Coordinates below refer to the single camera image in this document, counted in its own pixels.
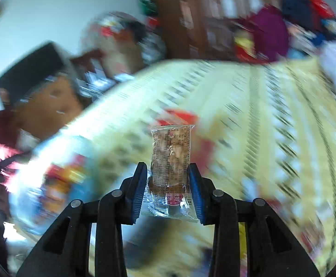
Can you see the purple cloth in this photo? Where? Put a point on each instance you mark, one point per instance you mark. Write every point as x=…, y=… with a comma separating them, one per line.
x=270, y=34

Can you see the yellow patterned blanket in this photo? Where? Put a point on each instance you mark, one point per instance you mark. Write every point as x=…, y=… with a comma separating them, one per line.
x=243, y=106

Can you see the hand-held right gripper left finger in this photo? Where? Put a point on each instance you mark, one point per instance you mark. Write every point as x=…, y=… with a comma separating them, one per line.
x=139, y=190

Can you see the brown wooden cabinet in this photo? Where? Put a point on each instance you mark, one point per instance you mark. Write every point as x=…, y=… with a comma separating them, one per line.
x=214, y=14

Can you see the dark blue cloth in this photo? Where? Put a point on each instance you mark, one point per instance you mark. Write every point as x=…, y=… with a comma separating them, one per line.
x=297, y=8

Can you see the green packet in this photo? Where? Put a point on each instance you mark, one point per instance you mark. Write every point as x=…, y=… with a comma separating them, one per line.
x=148, y=7

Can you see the clear bag of packets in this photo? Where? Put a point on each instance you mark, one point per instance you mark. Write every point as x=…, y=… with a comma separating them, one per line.
x=118, y=43

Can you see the red yellow snack bag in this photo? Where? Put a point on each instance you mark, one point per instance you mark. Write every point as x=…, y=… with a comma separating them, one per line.
x=244, y=46

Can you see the brown wooden nightstand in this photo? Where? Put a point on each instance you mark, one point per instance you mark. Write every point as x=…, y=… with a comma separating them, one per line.
x=52, y=104

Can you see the brown snack packet clear wrapper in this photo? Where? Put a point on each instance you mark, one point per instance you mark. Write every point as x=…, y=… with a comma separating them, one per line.
x=170, y=155

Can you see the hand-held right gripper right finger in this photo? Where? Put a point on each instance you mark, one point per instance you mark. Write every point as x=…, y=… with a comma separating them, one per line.
x=195, y=190

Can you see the black monitor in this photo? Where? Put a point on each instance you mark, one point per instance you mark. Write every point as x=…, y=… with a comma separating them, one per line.
x=29, y=66

